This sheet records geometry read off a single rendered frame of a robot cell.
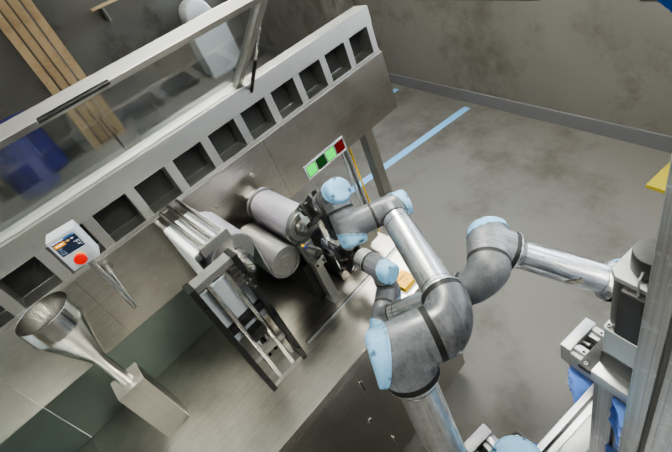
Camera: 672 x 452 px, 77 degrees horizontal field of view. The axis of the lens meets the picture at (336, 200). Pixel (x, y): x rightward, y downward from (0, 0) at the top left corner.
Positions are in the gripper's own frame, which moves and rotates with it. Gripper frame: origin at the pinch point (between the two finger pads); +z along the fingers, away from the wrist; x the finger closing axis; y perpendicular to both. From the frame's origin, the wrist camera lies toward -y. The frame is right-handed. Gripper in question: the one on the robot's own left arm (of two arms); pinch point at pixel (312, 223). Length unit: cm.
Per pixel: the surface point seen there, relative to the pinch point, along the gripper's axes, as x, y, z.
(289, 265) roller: 13.3, -5.5, 10.0
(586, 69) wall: -249, -50, 57
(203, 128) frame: 4, 51, 6
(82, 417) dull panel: 96, 4, 45
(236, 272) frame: 31.6, 4.2, -15.1
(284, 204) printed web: 0.9, 11.7, 5.6
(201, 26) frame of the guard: 4, 52, -47
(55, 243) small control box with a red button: 59, 37, -24
